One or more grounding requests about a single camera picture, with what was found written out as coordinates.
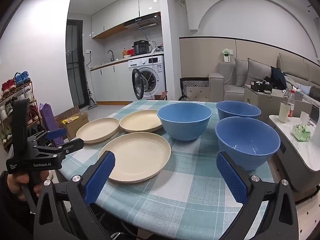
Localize dark jacket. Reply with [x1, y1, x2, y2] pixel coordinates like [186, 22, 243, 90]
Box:
[264, 66, 288, 90]

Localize white upper kitchen cabinets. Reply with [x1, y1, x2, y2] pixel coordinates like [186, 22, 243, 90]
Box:
[91, 0, 160, 39]

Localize purple bag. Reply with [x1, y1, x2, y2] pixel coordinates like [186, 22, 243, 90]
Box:
[39, 102, 63, 145]

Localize brown cardboard box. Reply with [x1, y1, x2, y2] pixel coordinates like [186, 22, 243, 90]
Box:
[61, 112, 90, 140]

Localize grey blanket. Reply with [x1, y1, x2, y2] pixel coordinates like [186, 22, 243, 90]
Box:
[285, 76, 320, 97]

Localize dark glass door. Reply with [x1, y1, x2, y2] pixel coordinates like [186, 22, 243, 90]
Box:
[65, 19, 87, 108]

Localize white marble coffee table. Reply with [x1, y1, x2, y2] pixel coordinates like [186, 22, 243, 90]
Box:
[269, 112, 320, 192]

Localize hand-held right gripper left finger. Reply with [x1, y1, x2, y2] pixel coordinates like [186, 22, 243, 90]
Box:
[34, 151, 116, 240]

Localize white washing machine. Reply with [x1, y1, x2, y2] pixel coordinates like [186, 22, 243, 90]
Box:
[128, 55, 167, 101]

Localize green snack packet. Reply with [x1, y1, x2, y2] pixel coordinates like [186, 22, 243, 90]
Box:
[292, 124, 311, 142]

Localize black pressure cooker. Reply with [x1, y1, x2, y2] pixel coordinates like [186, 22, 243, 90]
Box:
[132, 40, 150, 55]

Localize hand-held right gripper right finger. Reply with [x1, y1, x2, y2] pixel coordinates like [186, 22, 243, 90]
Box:
[216, 151, 299, 240]

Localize person's left forearm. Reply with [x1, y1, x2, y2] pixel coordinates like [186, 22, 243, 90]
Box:
[0, 171, 35, 240]

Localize shoe rack with shoes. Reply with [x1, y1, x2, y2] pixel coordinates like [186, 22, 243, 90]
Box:
[0, 71, 48, 150]

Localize person's left hand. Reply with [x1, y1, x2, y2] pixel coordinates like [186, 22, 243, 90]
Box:
[7, 173, 42, 202]

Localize range hood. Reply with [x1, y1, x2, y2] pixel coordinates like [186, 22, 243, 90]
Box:
[124, 12, 161, 30]

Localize clear bottle red cap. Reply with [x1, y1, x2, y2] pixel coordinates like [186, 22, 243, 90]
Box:
[287, 89, 296, 118]

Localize grey cushion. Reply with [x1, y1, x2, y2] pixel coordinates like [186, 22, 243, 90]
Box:
[246, 58, 273, 88]
[234, 58, 250, 87]

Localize white lower kitchen cabinets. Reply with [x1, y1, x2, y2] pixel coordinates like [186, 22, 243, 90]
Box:
[90, 60, 133, 103]

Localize teal checked tablecloth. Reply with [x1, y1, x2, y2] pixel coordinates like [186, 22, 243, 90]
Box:
[59, 100, 275, 240]

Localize stick vacuum cleaner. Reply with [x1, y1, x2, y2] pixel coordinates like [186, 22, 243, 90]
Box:
[86, 87, 97, 110]

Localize patterned brown box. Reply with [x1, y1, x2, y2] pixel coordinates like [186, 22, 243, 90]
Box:
[54, 106, 80, 123]

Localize grey sofa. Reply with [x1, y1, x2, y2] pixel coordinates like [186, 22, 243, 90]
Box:
[209, 52, 320, 103]

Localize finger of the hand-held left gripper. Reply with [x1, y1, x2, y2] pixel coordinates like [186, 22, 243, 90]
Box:
[34, 138, 85, 155]
[27, 128, 67, 145]

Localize white kitchen cabinets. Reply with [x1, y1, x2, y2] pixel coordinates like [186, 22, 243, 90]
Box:
[90, 60, 133, 103]
[91, 0, 160, 39]

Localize grey side cabinet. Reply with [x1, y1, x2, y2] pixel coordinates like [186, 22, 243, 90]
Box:
[244, 84, 313, 124]

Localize black box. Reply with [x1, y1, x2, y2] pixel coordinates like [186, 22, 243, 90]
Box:
[251, 81, 273, 93]

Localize blue bowl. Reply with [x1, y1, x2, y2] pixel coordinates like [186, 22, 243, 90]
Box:
[216, 101, 262, 120]
[215, 117, 281, 172]
[157, 102, 213, 142]

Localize beige round plate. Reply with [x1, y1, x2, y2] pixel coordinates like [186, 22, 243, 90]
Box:
[98, 132, 172, 183]
[76, 117, 120, 144]
[119, 109, 164, 133]

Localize cream tumbler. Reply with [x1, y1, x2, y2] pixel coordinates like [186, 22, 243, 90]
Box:
[278, 101, 290, 123]

